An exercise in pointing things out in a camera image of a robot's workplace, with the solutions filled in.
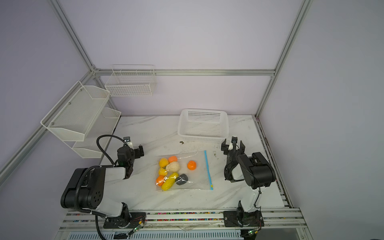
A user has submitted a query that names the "yellow peach fruit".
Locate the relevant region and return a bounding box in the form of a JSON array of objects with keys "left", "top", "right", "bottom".
[{"left": 159, "top": 158, "right": 169, "bottom": 168}]

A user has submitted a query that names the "small yellow lemon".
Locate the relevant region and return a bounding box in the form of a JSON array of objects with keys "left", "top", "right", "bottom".
[{"left": 158, "top": 168, "right": 168, "bottom": 176}]

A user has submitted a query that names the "orange tangerine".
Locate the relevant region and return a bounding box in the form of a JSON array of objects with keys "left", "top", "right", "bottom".
[
  {"left": 187, "top": 161, "right": 197, "bottom": 171},
  {"left": 156, "top": 175, "right": 166, "bottom": 187},
  {"left": 168, "top": 156, "right": 178, "bottom": 163}
]

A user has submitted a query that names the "orange tangerine top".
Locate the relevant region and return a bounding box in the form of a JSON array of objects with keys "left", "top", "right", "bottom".
[{"left": 187, "top": 161, "right": 197, "bottom": 171}]

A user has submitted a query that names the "white garlic bulb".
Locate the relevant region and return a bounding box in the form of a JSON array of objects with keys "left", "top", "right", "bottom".
[{"left": 166, "top": 161, "right": 181, "bottom": 173}]

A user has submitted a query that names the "clear zip top bag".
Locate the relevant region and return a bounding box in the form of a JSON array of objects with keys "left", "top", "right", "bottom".
[{"left": 155, "top": 151, "right": 214, "bottom": 192}]

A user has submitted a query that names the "yellow green mango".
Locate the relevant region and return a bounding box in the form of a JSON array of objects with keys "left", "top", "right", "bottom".
[{"left": 161, "top": 172, "right": 179, "bottom": 191}]

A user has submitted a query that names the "dark avocado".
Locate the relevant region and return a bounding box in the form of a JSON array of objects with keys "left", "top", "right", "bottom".
[{"left": 176, "top": 174, "right": 189, "bottom": 186}]

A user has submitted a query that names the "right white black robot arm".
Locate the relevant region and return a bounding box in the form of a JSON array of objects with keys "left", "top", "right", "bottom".
[{"left": 221, "top": 137, "right": 277, "bottom": 230}]

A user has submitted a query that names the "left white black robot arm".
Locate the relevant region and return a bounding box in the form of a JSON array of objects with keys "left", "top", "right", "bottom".
[{"left": 60, "top": 135, "right": 146, "bottom": 229}]

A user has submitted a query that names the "white perforated plastic basket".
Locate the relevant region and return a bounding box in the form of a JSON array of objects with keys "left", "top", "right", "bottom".
[{"left": 178, "top": 109, "right": 229, "bottom": 143}]

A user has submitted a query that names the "white mesh two-tier shelf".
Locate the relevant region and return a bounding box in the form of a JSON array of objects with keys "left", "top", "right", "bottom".
[{"left": 41, "top": 81, "right": 121, "bottom": 159}]

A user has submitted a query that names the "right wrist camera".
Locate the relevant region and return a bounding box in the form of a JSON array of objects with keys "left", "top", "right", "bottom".
[{"left": 228, "top": 143, "right": 236, "bottom": 151}]

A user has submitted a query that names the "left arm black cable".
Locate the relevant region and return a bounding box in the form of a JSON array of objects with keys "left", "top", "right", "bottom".
[{"left": 73, "top": 134, "right": 125, "bottom": 240}]

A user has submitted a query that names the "white wire wall basket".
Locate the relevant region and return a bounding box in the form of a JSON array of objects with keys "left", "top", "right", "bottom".
[{"left": 105, "top": 65, "right": 157, "bottom": 97}]

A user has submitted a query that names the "aluminium front rail base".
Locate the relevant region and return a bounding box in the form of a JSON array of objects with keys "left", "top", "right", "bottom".
[{"left": 55, "top": 208, "right": 313, "bottom": 240}]

